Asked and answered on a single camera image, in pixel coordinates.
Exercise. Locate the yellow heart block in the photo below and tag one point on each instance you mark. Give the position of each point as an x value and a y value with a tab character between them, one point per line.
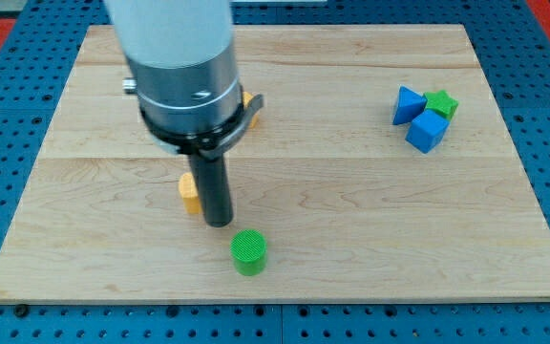
189	193

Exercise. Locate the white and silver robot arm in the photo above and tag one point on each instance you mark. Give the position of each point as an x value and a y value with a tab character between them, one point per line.
182	57

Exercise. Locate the yellow block behind arm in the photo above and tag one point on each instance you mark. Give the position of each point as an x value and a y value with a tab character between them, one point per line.
247	101

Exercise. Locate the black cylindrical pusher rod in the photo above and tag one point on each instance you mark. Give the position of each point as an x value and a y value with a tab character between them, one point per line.
211	181

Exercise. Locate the green cylinder block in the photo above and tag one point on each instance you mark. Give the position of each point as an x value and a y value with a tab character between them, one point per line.
248	249

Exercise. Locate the light wooden board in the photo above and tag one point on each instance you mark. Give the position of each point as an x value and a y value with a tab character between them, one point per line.
351	212

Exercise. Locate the blue triangle block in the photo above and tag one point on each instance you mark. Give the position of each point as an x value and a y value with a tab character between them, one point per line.
408	106

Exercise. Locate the blue cube block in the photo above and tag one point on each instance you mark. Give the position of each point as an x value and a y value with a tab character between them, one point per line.
427	131

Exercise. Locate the green star block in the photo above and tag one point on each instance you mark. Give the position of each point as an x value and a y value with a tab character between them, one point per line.
441	103

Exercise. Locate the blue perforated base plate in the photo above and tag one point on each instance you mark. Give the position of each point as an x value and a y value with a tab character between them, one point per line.
513	51

